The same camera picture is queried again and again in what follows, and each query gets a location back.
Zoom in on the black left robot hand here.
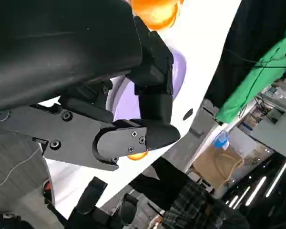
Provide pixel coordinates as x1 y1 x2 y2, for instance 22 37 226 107
0 0 181 172

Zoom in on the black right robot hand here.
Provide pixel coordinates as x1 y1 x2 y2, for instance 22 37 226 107
67 176 139 229

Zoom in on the orange toy bread roll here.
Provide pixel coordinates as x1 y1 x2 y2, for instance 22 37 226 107
130 0 184 31

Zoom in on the orange and white bread roll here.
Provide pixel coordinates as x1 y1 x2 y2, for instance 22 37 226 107
127 150 149 161

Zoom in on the lilac plate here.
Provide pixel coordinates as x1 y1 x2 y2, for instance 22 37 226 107
106 46 188 121

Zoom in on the person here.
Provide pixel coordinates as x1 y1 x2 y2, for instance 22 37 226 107
130 157 251 229

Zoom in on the beige cardboard box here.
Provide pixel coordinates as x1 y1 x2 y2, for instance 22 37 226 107
192 143 274 199

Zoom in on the blue and white bottle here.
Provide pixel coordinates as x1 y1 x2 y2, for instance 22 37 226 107
213 130 230 151

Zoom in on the black curtain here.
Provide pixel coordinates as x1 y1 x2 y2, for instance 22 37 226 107
204 0 286 109

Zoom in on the green cloth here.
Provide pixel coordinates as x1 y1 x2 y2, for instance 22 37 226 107
215 21 286 124

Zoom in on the grey workshop machine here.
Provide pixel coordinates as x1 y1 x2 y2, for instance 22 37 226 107
249 71 286 155

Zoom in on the thin black cable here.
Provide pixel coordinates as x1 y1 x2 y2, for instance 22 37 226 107
223 47 286 70

